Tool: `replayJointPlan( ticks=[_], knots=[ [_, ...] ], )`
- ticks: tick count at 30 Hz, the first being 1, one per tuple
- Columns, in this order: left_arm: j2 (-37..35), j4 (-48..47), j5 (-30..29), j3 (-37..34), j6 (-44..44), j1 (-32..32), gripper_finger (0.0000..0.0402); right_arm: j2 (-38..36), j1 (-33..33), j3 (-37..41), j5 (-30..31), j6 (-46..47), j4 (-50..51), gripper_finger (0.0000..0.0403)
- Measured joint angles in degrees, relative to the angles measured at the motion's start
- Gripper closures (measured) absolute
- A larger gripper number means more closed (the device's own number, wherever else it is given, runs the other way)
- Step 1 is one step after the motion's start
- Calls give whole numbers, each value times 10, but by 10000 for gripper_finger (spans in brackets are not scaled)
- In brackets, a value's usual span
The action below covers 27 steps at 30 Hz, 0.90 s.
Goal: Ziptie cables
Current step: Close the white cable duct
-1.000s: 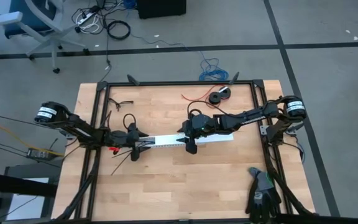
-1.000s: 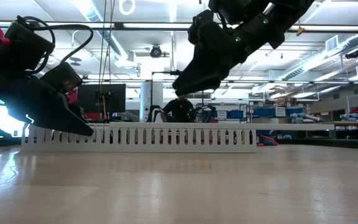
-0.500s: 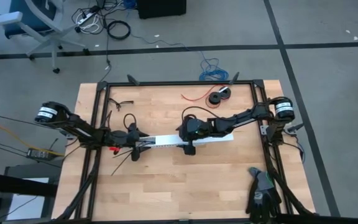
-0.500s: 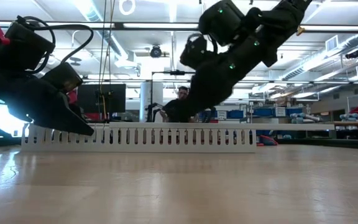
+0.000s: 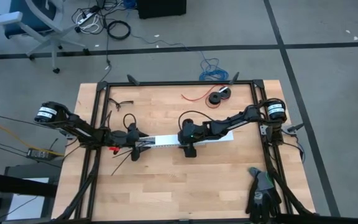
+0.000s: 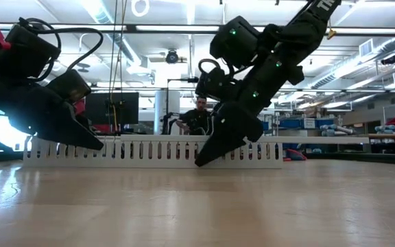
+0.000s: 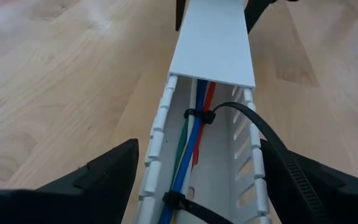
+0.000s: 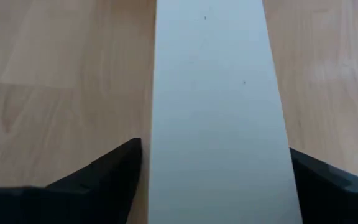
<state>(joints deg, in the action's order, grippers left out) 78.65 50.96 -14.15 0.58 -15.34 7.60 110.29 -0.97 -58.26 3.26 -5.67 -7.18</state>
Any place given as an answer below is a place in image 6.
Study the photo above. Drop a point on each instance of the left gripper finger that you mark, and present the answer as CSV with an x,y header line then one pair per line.
x,y
70,133

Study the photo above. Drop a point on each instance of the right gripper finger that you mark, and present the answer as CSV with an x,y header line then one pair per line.
x,y
218,147

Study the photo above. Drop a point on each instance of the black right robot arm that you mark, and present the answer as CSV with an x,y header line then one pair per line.
x,y
286,44

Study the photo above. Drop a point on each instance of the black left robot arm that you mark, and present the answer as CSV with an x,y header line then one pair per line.
x,y
12,58

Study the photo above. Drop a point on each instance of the red machine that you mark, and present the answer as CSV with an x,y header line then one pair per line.
x,y
79,107

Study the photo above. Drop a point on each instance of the person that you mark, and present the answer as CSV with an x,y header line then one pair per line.
x,y
195,120

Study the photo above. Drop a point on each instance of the black monitor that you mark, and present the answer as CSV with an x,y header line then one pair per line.
x,y
115,109

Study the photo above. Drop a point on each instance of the white pillar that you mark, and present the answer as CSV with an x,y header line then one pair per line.
x,y
163,109

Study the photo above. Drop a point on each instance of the white label sign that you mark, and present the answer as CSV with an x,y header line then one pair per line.
x,y
309,123

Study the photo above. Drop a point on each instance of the pale blue tube roll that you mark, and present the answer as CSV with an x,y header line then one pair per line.
x,y
338,129
389,129

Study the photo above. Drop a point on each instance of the yellow hanging tag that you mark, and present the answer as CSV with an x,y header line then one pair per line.
x,y
331,33

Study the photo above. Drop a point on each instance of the ceiling air vent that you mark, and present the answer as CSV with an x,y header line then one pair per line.
x,y
366,48

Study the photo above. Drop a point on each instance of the wooden workbench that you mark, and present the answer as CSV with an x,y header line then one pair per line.
x,y
389,136

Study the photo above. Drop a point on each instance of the black ceiling device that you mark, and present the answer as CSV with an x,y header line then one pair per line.
x,y
388,60

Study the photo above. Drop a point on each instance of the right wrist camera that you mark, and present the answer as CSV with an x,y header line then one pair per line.
x,y
214,85

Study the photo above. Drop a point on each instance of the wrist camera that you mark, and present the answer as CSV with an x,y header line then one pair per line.
x,y
70,85
214,85

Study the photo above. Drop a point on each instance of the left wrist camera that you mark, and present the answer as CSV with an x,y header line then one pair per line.
x,y
70,85

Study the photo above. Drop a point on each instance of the black dome camera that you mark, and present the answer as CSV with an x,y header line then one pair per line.
x,y
172,57

